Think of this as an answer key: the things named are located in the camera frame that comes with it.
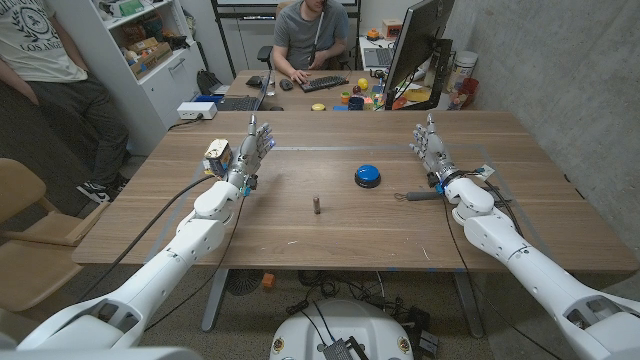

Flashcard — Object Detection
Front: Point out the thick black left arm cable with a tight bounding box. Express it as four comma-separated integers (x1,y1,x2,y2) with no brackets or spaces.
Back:
74,173,217,304

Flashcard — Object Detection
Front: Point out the grey metal table leg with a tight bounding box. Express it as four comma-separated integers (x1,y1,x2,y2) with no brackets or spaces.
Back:
200,268,230,334
452,271,485,340

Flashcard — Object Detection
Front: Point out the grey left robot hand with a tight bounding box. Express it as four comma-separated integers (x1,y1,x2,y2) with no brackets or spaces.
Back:
227,113,277,192

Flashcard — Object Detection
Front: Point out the dark open laptop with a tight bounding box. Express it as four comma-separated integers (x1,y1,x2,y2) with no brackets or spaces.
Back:
215,69,274,112

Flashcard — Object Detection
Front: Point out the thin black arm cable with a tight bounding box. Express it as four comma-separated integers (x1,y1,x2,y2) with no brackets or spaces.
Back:
144,192,247,332
441,197,564,360

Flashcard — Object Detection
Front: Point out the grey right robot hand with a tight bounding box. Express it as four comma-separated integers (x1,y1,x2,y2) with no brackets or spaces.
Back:
408,113,465,189

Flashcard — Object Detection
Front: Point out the wooden office desk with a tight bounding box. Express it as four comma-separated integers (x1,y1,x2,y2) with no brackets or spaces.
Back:
223,68,451,112

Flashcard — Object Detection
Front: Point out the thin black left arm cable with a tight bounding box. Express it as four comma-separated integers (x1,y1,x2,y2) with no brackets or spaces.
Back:
144,192,247,332

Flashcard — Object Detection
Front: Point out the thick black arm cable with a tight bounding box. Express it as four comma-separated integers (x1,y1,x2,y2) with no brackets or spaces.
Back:
74,173,217,304
464,169,525,237

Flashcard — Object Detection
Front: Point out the black computer monitor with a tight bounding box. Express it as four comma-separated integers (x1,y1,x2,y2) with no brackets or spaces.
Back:
383,0,456,111

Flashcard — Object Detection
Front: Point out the black backpack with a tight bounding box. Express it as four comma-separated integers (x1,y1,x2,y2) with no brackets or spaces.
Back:
196,68,224,96

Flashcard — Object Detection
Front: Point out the black round floor fan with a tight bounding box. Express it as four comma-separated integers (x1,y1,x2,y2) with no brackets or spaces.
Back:
224,269,265,297

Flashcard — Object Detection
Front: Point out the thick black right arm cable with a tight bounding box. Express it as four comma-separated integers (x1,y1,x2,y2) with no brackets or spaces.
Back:
464,169,525,237

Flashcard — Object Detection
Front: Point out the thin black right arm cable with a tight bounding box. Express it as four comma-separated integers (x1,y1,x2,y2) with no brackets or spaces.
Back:
441,197,564,360

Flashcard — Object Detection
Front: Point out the white shelf cabinet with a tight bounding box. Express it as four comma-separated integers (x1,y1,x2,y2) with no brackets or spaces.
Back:
47,0,209,156

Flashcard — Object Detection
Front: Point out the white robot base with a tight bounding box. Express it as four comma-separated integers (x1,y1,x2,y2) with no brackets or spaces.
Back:
268,298,415,360

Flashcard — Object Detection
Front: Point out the small printed carton box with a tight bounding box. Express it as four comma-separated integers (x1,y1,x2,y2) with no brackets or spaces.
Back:
203,138,234,179

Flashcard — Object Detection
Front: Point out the white plastic canister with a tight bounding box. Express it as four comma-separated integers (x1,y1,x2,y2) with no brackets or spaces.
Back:
446,50,479,94

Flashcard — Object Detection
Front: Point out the cardboard box on shelf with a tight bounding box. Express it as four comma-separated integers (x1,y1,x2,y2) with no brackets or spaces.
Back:
128,41,174,80

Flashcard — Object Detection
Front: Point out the light wooden chair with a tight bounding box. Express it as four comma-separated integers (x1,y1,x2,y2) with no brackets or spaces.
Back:
0,157,111,314

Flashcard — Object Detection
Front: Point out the blue push button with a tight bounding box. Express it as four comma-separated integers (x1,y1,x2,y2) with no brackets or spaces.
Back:
354,164,382,190

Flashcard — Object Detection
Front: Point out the silver laptop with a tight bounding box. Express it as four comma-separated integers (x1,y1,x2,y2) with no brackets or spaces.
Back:
362,45,399,70

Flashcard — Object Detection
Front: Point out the grey handled tool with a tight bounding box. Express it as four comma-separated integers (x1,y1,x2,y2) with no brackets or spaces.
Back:
393,190,446,202

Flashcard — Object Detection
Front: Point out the yellow plate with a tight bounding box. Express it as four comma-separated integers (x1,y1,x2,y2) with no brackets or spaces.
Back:
402,87,432,103

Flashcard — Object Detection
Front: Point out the person in white t-shirt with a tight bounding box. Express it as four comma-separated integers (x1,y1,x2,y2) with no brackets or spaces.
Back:
0,0,130,204

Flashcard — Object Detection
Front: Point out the black office chair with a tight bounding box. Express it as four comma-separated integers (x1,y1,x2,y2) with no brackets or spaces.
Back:
256,44,351,71

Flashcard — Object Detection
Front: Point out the white power box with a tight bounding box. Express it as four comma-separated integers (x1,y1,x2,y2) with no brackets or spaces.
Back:
176,101,219,121

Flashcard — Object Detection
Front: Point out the black power adapter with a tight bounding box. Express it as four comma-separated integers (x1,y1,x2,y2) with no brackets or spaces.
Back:
407,305,432,334

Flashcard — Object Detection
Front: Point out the red cup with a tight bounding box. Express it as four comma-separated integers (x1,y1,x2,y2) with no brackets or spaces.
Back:
457,77,480,109

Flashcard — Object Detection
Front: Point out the person in grey t-shirt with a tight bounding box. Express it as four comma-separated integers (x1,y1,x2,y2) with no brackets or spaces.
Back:
271,0,351,85

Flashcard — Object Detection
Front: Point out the black keyboard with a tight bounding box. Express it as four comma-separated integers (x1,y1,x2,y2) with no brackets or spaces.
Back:
298,74,350,94

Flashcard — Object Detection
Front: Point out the small wooden orange box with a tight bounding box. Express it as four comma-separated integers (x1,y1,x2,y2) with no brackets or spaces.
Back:
381,18,404,40

